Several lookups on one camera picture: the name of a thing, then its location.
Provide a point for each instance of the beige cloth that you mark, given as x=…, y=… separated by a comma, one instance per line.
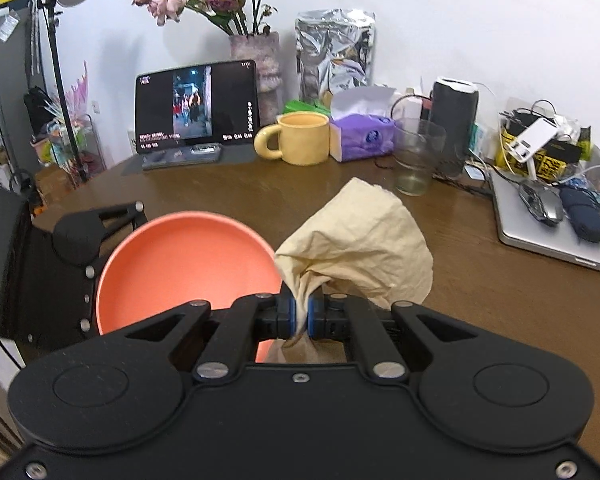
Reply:
x=360, y=240

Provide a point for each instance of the black cylinder speaker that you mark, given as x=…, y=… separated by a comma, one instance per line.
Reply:
x=455, y=120

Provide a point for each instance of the grey cabinet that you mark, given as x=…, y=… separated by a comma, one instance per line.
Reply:
x=5, y=70

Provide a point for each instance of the silver foil bag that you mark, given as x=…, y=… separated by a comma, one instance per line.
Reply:
x=330, y=55

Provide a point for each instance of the green packet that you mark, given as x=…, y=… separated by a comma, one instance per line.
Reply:
x=300, y=106

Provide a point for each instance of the yellow black box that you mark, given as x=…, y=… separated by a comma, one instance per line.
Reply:
x=550, y=165

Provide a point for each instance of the silver laptop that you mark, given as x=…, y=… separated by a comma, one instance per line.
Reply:
x=530, y=240

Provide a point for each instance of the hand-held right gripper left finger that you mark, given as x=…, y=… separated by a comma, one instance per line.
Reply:
x=292, y=317

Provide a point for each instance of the pink feathery plant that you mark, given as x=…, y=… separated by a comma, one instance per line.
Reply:
x=77, y=95

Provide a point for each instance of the grey computer mouse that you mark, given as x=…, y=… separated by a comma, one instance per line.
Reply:
x=545, y=207

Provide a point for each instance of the purple tissue pack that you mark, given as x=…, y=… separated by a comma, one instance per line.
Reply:
x=365, y=137

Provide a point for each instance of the black yellow snack packet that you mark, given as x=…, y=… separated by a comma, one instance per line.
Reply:
x=585, y=142

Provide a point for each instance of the black light stand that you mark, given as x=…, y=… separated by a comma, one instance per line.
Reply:
x=60, y=85

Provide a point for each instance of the black tablet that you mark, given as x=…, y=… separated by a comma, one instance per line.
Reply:
x=155, y=110

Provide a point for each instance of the grey tablet cover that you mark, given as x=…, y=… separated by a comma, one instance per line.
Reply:
x=180, y=160

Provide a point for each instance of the pink footed bowl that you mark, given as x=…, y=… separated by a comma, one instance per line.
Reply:
x=180, y=260

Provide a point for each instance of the white charging hub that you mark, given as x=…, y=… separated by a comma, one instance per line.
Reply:
x=535, y=137

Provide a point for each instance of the yellow mug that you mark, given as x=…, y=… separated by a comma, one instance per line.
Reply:
x=300, y=140

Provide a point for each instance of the clear drinking glass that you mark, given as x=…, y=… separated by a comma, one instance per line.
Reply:
x=420, y=160

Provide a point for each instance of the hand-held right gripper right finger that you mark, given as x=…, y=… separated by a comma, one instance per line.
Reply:
x=314, y=317

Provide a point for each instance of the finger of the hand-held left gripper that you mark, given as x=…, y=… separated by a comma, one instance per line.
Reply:
x=130, y=210

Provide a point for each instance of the black bag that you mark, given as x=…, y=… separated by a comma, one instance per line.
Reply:
x=39, y=110

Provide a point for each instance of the navy folded umbrella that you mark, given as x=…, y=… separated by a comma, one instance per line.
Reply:
x=582, y=215

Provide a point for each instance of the white teal box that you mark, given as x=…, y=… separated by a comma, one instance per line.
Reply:
x=480, y=140

